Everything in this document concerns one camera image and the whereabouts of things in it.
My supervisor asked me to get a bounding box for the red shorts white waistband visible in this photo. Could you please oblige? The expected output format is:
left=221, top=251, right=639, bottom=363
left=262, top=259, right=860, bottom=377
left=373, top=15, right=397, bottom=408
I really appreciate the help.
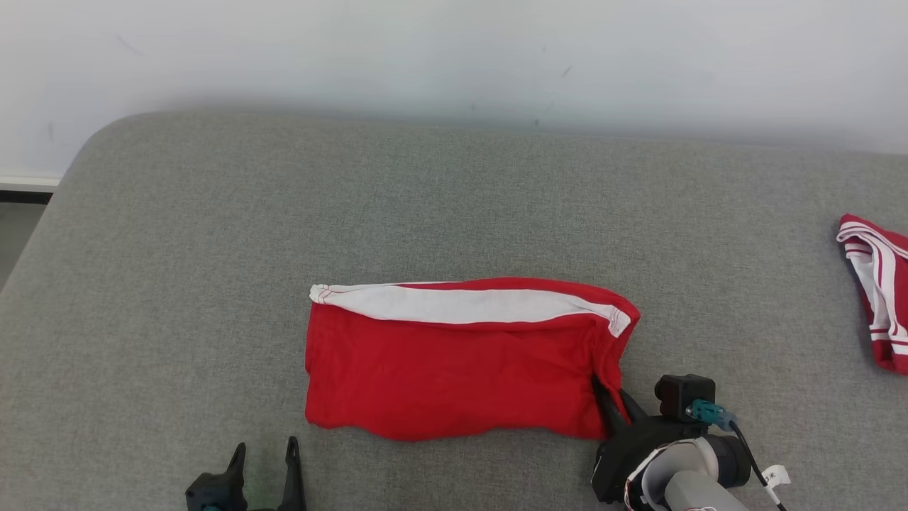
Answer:
left=304, top=278, right=641, bottom=443

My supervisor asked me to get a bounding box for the red white basketball jersey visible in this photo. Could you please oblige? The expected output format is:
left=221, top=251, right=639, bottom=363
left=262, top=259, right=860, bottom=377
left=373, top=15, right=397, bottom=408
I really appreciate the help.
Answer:
left=836, top=214, right=908, bottom=375

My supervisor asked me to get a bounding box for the white wall baseboard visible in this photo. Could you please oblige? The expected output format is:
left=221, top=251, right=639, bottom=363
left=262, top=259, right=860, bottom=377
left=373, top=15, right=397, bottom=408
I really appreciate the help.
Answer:
left=0, top=173, right=64, bottom=206

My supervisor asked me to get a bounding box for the grey fabric sofa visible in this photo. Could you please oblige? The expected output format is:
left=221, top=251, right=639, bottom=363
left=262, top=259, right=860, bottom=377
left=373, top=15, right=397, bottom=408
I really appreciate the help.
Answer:
left=0, top=110, right=908, bottom=511

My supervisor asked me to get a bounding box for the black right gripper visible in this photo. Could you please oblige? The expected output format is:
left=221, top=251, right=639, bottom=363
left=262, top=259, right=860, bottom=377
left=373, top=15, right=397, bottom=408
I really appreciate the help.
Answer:
left=590, top=375, right=703, bottom=506

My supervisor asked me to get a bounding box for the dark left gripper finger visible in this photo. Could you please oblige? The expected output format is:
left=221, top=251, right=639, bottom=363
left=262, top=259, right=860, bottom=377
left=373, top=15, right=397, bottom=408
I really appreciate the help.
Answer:
left=281, top=436, right=308, bottom=511
left=226, top=442, right=248, bottom=492

